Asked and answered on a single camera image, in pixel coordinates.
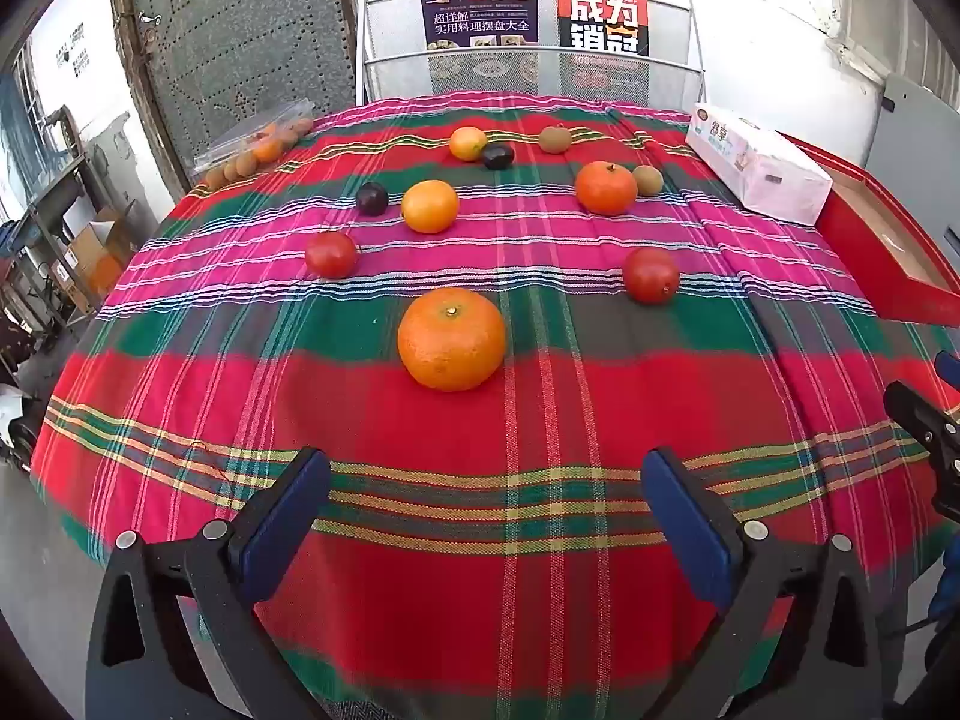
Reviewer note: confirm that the metal storage shelf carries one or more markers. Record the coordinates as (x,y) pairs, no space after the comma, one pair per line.
(37,187)

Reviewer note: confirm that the red tomato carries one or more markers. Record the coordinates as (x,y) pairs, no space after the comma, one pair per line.
(651,275)
(331,254)

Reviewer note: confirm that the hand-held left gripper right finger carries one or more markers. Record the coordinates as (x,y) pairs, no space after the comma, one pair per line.
(686,517)

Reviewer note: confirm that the white metal mesh rack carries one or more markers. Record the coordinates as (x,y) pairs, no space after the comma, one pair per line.
(397,22)

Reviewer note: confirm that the pink white tissue pack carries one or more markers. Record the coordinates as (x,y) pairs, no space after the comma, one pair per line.
(757,172)

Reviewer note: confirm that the grey plastic cabinet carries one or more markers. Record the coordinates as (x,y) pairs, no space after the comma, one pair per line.
(911,120)

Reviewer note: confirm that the studded grey metal door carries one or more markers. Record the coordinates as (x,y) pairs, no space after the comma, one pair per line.
(240,37)

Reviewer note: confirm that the large orange mandarin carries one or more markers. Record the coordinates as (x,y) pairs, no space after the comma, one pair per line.
(452,339)

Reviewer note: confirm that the red black cover book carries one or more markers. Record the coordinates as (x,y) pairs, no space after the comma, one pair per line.
(602,19)

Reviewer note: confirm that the open cardboard box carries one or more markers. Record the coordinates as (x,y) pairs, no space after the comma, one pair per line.
(97,247)

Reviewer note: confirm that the smooth yellow-orange orange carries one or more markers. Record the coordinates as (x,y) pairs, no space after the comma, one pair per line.
(430,206)

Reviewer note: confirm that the red green plaid tablecloth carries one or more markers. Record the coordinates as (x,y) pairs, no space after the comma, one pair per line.
(525,420)

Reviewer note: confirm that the white rounded object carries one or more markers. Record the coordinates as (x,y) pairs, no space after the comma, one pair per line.
(11,420)

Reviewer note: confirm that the reddish orange mandarin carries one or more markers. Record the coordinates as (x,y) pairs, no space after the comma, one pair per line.
(606,187)

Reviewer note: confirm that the dark cover cookbook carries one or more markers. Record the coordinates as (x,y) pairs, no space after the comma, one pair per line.
(478,11)

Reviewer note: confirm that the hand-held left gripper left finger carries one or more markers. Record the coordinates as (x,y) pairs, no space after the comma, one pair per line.
(289,510)

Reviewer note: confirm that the dark purple plum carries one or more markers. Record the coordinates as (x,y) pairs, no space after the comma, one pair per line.
(497,157)
(371,199)

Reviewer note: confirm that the small yellow orange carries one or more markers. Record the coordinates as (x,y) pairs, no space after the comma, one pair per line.
(468,143)

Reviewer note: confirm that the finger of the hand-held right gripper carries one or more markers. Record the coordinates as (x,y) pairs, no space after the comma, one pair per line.
(911,409)
(949,367)

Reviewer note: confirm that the person's blue clothing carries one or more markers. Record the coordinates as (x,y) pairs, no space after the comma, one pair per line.
(946,585)

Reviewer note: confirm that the red cardboard box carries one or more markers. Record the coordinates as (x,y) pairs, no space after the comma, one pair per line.
(885,240)

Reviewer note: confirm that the brown kiwi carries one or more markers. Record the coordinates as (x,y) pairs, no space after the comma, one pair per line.
(646,180)
(553,139)

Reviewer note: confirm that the clear plastic fruit container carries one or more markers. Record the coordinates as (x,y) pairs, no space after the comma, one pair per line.
(255,150)

